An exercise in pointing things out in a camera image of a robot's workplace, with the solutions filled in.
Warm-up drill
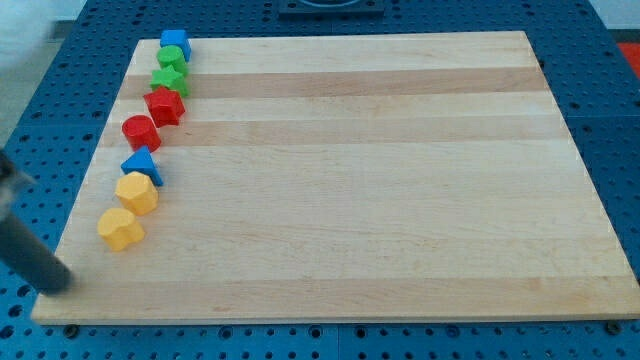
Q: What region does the red star block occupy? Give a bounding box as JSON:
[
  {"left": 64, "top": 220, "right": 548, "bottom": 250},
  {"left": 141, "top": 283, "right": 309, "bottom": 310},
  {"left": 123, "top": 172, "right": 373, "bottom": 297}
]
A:
[{"left": 143, "top": 86, "right": 185, "bottom": 128}]

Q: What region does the red cylinder block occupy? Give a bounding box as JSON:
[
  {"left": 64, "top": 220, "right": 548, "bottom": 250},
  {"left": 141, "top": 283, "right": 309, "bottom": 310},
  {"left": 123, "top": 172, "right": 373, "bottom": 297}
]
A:
[{"left": 121, "top": 115, "right": 161, "bottom": 152}]

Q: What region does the green cylinder block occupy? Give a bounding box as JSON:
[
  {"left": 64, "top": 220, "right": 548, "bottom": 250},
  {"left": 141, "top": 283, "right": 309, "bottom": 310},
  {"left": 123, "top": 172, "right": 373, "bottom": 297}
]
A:
[{"left": 156, "top": 45, "right": 189, "bottom": 76}]

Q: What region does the blue cube block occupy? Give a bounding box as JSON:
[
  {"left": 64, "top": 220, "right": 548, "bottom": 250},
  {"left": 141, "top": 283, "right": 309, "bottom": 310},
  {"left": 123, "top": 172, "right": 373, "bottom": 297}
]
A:
[{"left": 160, "top": 29, "right": 192, "bottom": 62}]

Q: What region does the blue triangle block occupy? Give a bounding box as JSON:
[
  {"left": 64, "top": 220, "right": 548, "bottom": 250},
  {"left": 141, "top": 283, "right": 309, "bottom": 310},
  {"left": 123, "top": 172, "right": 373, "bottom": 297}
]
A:
[{"left": 120, "top": 146, "right": 164, "bottom": 186}]

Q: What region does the wooden board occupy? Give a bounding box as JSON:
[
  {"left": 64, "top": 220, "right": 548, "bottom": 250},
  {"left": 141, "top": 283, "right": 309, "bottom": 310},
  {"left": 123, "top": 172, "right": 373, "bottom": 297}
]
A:
[{"left": 32, "top": 31, "right": 639, "bottom": 325}]

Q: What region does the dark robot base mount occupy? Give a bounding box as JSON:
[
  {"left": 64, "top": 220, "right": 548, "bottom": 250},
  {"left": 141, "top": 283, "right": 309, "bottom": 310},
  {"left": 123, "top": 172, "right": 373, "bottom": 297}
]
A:
[{"left": 278, "top": 0, "right": 385, "bottom": 19}]

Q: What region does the yellow hexagon block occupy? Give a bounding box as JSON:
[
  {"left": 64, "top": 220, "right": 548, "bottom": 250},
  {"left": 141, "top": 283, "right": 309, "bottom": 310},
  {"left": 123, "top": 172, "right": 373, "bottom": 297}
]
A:
[{"left": 115, "top": 171, "right": 159, "bottom": 216}]

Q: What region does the green star block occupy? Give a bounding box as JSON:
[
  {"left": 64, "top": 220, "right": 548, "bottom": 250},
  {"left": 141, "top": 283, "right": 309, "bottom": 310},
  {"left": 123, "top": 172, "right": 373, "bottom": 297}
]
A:
[{"left": 149, "top": 65, "right": 190, "bottom": 97}]

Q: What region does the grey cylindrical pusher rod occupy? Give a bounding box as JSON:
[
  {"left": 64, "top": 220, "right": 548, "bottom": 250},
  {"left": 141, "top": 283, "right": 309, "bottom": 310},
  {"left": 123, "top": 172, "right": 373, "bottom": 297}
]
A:
[{"left": 1, "top": 213, "right": 73, "bottom": 295}]

